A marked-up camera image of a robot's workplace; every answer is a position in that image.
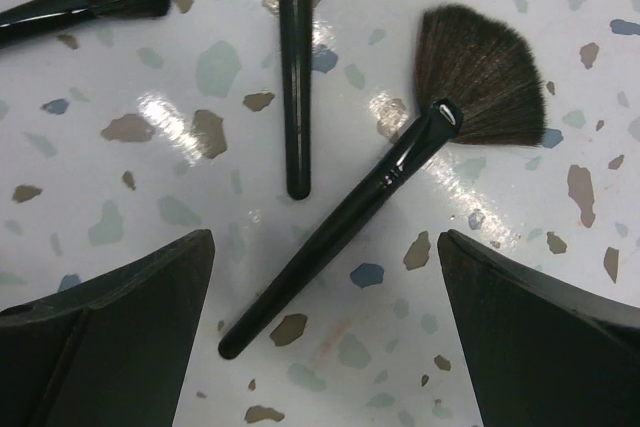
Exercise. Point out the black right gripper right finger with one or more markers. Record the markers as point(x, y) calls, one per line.
point(540, 351)

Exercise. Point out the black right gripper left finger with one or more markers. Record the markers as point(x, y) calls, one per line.
point(111, 351)

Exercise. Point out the black fan makeup brush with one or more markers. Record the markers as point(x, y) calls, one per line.
point(476, 83)

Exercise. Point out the black thin makeup brush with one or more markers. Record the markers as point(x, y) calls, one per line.
point(296, 35)

